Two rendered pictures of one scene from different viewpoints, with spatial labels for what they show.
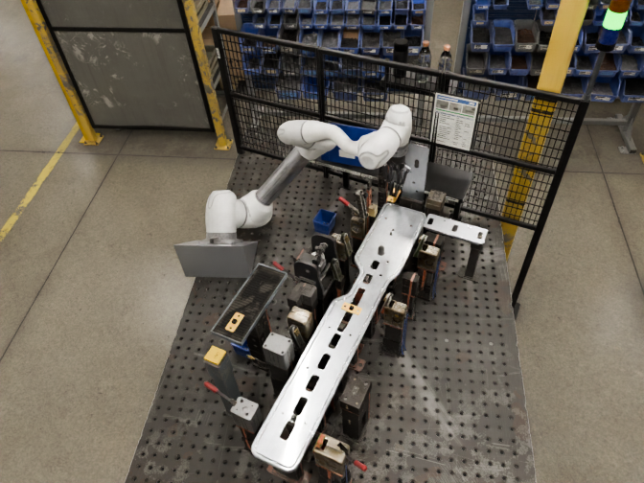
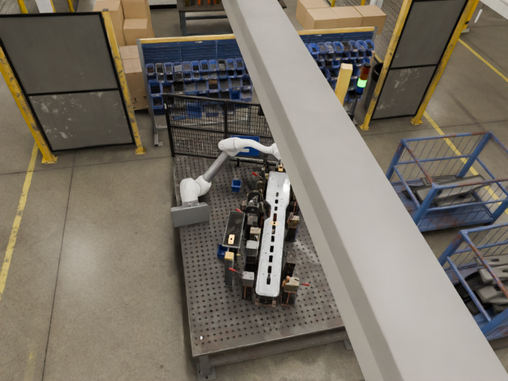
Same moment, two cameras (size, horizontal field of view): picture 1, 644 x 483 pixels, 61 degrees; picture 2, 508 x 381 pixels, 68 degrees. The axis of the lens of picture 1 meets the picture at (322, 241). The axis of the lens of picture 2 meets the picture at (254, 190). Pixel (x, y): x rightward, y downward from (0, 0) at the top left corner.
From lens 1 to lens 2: 1.34 m
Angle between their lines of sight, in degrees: 17
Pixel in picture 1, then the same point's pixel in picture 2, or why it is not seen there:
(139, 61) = (87, 109)
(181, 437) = (209, 302)
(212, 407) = (217, 285)
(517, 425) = not seen: hidden behind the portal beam
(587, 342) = not seen: hidden behind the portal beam
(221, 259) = (195, 214)
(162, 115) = (100, 138)
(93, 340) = (109, 277)
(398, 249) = (283, 192)
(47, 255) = (54, 236)
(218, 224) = (190, 196)
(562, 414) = not seen: hidden behind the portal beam
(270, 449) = (264, 289)
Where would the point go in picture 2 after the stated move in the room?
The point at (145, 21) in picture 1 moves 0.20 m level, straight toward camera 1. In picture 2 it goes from (92, 85) to (99, 94)
